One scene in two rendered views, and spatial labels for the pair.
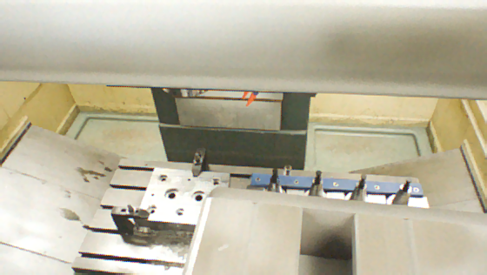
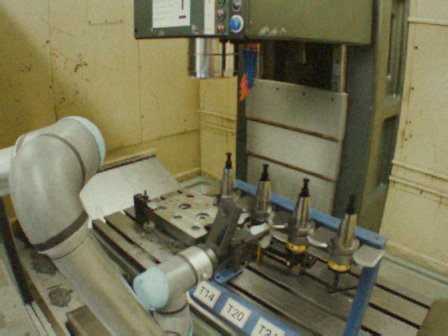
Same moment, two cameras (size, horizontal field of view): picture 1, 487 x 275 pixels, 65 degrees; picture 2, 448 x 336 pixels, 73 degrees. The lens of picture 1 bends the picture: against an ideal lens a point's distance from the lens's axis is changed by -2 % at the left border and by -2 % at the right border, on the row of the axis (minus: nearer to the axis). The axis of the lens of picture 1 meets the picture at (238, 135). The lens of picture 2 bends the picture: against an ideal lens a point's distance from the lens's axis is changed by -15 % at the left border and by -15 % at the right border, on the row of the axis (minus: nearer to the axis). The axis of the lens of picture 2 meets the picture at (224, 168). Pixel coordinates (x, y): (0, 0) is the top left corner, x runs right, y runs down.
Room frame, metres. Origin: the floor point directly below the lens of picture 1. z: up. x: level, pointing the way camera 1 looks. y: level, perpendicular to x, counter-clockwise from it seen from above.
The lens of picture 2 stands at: (-0.03, -0.54, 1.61)
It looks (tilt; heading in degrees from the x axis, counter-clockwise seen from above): 21 degrees down; 34
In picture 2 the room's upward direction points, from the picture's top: 1 degrees clockwise
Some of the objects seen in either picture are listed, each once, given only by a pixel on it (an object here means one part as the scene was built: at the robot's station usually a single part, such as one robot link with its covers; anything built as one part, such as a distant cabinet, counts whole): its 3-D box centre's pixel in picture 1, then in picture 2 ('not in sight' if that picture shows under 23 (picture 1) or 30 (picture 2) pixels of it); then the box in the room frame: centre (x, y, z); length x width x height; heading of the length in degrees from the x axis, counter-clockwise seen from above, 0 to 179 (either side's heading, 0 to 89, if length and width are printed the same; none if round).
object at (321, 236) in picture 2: (376, 205); (321, 237); (0.60, -0.36, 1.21); 0.07 x 0.05 x 0.01; 169
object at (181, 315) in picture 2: not in sight; (172, 323); (0.34, -0.16, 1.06); 0.11 x 0.08 x 0.11; 35
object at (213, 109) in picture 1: (225, 79); (290, 145); (1.30, 0.04, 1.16); 0.48 x 0.05 x 0.51; 79
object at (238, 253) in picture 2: not in sight; (223, 251); (0.51, -0.17, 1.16); 0.12 x 0.08 x 0.09; 170
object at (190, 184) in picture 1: (185, 198); (193, 216); (0.86, 0.20, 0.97); 0.29 x 0.23 x 0.05; 79
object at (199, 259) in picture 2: not in sight; (195, 266); (0.43, -0.16, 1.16); 0.08 x 0.05 x 0.08; 80
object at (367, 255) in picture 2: (419, 208); (366, 256); (0.58, -0.46, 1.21); 0.07 x 0.05 x 0.01; 169
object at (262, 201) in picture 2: (316, 190); (263, 193); (0.63, -0.19, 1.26); 0.04 x 0.04 x 0.07
